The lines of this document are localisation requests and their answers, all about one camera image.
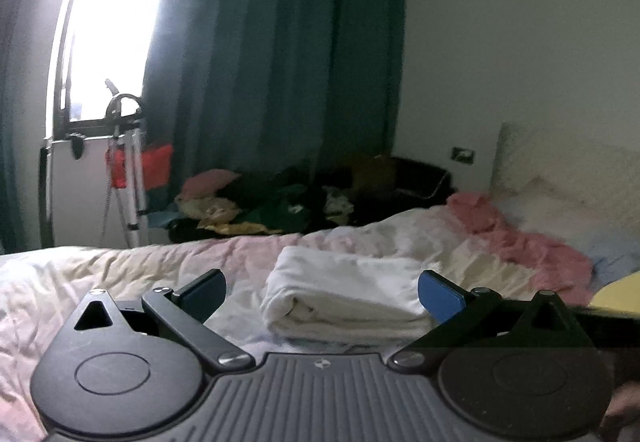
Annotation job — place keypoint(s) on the white padded headboard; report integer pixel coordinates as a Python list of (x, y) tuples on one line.
[(550, 151)]

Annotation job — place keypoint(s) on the black garment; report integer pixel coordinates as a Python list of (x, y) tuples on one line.
[(270, 182)]

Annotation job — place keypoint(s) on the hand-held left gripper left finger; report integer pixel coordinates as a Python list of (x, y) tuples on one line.
[(202, 294)]

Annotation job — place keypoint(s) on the beige floral garment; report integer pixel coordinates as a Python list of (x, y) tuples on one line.
[(215, 214)]

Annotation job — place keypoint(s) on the red bag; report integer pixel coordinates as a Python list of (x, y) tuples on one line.
[(157, 166)]

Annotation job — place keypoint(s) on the white patterned garment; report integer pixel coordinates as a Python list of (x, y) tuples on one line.
[(337, 204)]

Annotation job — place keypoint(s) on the white pants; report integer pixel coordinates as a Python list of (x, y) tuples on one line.
[(340, 292)]

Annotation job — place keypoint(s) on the pink garment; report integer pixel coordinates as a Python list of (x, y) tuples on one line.
[(207, 183)]

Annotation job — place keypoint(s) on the white heater panel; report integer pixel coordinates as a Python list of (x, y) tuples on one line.
[(65, 197)]

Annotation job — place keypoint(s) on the narrow teal curtain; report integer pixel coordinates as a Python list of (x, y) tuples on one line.
[(10, 182)]

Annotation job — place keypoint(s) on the white pillow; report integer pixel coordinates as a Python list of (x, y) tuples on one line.
[(565, 212)]

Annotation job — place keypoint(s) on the silver tripod stand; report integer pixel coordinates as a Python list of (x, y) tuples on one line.
[(131, 192)]

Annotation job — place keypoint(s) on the wide teal curtain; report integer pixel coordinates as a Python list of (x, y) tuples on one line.
[(280, 61)]

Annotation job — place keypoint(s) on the dark green garment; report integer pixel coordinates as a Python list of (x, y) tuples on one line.
[(282, 212)]

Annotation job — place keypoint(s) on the person's leg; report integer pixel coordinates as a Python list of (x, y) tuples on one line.
[(625, 412)]

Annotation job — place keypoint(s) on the black wall switch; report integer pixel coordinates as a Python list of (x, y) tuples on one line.
[(463, 155)]

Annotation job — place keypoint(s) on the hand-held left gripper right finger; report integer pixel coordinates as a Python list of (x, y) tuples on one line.
[(442, 297)]

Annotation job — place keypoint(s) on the dark framed window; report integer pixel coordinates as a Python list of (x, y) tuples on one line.
[(115, 21)]

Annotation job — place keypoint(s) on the light blue pillow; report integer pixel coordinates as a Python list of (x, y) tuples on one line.
[(617, 259)]

